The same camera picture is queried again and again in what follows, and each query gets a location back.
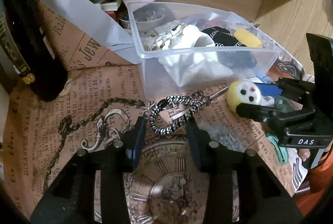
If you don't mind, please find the dark metal chain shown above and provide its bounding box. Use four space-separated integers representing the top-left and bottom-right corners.
42 96 152 193

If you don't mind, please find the translucent white plastic lid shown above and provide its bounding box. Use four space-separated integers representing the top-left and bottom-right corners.
40 0 140 64

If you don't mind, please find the black white braided cord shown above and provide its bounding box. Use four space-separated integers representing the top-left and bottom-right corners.
149 94 209 136

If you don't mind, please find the clear plastic storage bin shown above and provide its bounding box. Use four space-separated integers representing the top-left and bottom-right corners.
128 2 282 99

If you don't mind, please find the yellow white plush ball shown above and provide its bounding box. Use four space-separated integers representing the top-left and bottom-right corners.
226 80 261 113

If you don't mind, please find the black white-striped soft ball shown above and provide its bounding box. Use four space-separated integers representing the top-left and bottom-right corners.
202 26 257 69

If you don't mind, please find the person's right hand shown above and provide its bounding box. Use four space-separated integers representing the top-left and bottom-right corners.
297 141 333 162

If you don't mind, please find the dark wine bottle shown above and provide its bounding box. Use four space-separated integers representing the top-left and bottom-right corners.
1 0 68 101

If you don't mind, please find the white crumpled cloth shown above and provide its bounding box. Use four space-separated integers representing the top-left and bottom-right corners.
143 24 234 88

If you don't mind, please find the crumpled newspaper sheet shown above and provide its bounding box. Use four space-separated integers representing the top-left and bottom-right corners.
266 51 315 83

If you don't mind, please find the vintage newspaper print mat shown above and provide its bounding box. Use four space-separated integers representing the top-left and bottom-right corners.
2 0 311 224

